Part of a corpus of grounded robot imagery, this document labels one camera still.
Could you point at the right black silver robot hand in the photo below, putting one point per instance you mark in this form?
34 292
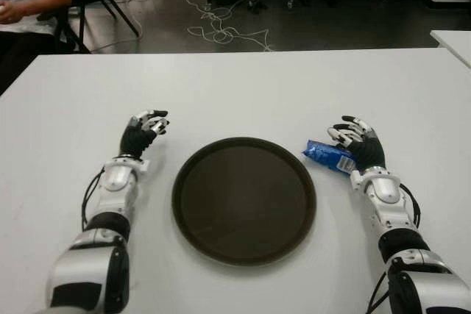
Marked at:
369 150

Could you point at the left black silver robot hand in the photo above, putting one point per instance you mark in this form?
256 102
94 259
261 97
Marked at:
138 139

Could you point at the blue Oreo cookie package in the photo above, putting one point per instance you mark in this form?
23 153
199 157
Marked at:
324 154

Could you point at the left silver black robot arm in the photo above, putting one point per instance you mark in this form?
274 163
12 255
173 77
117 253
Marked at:
117 178

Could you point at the right silver black robot arm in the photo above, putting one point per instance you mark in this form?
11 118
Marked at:
386 189

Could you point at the round dark brown tray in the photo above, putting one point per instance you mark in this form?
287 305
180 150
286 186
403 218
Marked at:
243 200

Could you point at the white side table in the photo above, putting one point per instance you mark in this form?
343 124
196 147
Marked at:
454 43

